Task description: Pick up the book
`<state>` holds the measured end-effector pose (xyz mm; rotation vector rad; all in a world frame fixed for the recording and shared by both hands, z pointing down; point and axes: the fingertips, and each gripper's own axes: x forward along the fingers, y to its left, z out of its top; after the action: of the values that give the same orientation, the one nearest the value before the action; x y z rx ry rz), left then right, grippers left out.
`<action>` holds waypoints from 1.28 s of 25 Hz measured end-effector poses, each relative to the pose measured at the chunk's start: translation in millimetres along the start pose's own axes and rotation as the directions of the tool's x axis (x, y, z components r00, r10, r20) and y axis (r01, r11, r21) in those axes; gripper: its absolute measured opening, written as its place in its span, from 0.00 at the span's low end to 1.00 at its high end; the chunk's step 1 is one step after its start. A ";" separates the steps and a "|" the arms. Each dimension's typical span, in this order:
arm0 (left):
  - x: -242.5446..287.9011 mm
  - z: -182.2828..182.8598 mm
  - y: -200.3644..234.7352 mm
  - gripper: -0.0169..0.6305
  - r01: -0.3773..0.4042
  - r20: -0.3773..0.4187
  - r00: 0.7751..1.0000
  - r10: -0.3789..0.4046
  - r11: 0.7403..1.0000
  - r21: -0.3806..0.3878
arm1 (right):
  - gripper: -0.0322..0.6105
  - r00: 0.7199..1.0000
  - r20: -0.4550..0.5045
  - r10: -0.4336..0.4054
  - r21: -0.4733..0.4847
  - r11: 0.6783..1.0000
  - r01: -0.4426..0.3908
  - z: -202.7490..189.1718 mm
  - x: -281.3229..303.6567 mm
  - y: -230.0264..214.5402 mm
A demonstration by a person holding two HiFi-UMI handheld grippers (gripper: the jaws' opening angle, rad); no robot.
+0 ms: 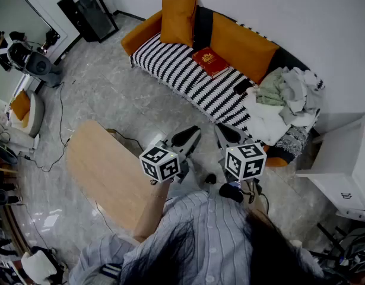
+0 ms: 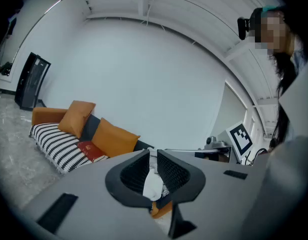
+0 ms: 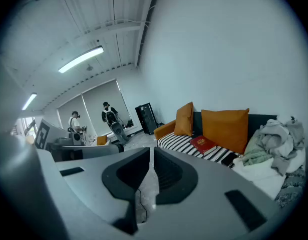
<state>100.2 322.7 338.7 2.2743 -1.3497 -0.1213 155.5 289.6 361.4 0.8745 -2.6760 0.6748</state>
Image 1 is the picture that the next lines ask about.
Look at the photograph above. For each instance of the black phone in holder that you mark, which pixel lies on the black phone in holder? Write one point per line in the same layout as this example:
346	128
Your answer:
231	192

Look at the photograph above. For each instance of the orange and striped sofa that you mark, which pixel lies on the orange and striped sofa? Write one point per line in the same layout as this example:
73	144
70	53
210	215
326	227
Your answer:
170	64

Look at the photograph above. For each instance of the black glass cabinet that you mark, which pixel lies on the black glass cabinet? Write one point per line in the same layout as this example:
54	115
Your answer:
90	13

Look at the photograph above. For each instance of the person's left forearm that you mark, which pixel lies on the person's left forearm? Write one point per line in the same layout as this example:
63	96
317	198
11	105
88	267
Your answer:
152	212

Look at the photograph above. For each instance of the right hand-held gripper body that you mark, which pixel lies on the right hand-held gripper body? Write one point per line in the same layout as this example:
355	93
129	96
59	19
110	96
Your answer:
244	162

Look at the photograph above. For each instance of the black metal stand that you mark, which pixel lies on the black metal stand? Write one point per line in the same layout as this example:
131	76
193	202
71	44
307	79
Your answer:
333	239

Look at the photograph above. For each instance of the white cabinet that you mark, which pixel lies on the white cabinet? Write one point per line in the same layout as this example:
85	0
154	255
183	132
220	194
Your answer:
333	159

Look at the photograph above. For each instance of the person's grey trousers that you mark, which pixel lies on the person's grey trousers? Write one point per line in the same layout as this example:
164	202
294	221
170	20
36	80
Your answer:
197	177

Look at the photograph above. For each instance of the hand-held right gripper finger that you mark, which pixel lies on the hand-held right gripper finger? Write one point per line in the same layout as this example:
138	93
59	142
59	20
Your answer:
232	135
220	144

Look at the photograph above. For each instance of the white cloth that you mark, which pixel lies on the white cloth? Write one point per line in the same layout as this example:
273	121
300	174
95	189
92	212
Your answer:
265	123

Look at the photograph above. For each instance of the grey patterned throw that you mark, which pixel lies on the grey patterned throw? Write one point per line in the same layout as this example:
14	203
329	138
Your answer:
292	141

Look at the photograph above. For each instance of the person's right forearm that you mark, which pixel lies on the person's right forearm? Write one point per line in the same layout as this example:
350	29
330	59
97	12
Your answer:
260	200

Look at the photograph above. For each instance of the red book with gold print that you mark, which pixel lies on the red book with gold print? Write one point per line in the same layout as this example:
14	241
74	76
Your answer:
210	61

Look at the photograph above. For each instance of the light wooden table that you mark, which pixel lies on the light wooden table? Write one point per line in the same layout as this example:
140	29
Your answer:
105	171

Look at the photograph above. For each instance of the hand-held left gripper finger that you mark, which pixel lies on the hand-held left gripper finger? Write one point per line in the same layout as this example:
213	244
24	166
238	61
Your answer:
191	150
185	136

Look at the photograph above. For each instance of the grey armchair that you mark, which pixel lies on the grey armchair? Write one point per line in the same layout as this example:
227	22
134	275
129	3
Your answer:
36	114

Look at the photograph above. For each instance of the person's striped shirt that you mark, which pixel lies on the person's striped shirt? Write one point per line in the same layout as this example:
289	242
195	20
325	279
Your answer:
217	218

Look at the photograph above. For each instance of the grey round fan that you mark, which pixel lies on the grey round fan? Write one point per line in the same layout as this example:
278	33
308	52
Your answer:
38	65

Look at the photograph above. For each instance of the black floor fan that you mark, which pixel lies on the black floor fan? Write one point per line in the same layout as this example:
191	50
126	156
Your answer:
4	156

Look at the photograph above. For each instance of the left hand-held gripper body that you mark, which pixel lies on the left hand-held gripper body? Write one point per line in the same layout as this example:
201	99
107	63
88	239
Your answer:
161	165

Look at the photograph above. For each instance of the long orange cushion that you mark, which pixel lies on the long orange cushion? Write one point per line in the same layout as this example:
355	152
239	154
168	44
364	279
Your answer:
241	46

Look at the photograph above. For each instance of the green cloth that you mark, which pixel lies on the green cloth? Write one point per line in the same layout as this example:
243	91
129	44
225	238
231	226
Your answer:
271	91

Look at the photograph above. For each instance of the tall orange cushion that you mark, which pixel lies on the tall orange cushion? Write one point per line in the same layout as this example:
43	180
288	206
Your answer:
177	19

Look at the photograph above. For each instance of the black shoe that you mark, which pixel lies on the black shoe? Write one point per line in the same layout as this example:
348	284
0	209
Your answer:
210	179

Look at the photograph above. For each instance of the small orange cushion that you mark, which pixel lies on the small orange cushion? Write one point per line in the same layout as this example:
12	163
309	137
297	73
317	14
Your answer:
20	105

